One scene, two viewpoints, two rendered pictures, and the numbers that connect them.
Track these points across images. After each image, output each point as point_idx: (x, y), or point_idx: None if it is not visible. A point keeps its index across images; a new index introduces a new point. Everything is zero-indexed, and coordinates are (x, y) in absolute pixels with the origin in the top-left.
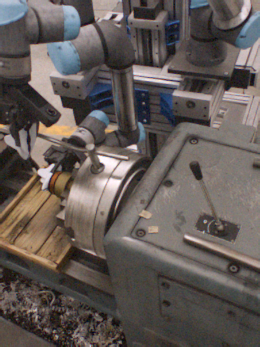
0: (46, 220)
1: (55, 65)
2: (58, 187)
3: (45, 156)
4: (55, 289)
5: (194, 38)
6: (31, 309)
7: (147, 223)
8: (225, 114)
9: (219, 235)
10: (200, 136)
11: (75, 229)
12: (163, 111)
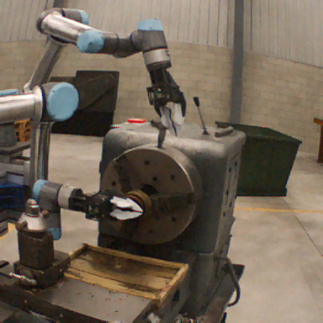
0: (128, 276)
1: (60, 112)
2: (145, 198)
3: (103, 198)
4: (171, 321)
5: (7, 124)
6: None
7: (211, 140)
8: None
9: (210, 134)
10: (127, 129)
11: (196, 188)
12: (2, 205)
